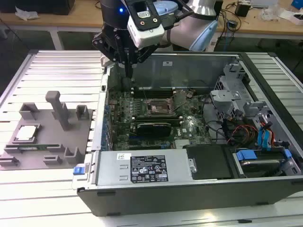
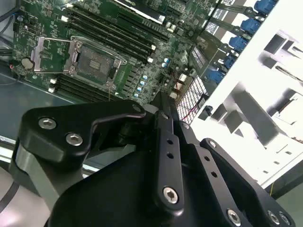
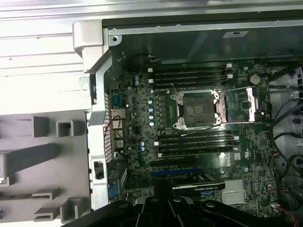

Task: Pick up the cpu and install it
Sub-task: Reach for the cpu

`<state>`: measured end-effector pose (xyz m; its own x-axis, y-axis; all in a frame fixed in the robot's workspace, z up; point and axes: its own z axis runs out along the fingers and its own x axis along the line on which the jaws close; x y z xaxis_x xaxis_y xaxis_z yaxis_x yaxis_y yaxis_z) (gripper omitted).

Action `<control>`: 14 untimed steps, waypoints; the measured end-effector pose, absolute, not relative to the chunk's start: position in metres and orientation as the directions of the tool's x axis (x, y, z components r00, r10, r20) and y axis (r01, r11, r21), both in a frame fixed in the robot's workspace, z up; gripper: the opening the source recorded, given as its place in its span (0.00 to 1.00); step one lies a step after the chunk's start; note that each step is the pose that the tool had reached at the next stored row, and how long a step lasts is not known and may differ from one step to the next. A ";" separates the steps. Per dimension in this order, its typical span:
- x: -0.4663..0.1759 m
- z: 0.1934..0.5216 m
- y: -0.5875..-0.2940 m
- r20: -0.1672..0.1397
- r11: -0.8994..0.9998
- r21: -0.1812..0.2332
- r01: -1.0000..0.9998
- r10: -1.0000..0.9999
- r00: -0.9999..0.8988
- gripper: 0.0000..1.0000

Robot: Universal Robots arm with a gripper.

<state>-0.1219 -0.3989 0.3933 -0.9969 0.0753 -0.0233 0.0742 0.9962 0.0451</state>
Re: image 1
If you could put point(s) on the blue box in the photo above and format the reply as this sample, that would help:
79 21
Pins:
297 4

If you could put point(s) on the hard disk in blue carrier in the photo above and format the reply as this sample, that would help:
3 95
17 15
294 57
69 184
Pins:
258 165

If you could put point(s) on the silver power supply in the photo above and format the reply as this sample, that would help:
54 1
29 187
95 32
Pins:
111 169

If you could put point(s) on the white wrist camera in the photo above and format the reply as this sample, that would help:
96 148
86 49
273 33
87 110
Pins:
146 35

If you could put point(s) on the small black adapter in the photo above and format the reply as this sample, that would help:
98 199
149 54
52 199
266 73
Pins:
232 24

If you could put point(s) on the large black box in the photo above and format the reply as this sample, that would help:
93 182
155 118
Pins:
35 6

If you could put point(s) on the silver drive cage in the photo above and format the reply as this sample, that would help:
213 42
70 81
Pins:
225 94

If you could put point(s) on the wooden desk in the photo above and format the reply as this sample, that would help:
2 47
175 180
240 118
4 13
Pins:
78 16

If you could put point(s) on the CPU socket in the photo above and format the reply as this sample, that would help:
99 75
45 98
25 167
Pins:
157 107

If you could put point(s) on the grey parts rack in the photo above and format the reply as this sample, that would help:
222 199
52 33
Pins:
47 142

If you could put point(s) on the white box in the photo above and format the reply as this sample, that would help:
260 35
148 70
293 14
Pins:
294 17

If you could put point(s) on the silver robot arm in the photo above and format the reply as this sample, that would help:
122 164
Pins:
184 33

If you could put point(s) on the silver CPU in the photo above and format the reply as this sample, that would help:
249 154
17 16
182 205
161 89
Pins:
27 133

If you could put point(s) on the black drive bay cover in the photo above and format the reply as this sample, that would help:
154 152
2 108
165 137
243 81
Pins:
208 160

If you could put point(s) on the clear plastic bags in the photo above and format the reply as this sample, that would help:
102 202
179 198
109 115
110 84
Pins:
270 11

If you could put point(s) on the coin battery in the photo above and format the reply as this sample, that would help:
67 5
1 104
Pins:
189 94

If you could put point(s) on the green motherboard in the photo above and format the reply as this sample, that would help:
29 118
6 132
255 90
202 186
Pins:
123 111

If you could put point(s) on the crumpled white paper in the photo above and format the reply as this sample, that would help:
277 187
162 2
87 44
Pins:
26 14

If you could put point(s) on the small black box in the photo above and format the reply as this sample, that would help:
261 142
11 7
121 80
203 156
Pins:
241 10

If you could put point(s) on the blue case latch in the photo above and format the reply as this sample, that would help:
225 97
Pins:
78 170

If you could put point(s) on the green RAM stick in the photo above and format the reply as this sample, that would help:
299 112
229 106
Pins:
35 147

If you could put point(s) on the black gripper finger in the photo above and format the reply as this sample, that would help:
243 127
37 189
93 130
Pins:
101 43
143 55

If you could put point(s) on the black graphics card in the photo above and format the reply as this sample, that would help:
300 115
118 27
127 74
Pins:
154 128

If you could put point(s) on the black PC case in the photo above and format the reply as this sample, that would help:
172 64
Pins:
189 198

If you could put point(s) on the silver chipset heatsink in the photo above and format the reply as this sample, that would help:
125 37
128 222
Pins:
182 143

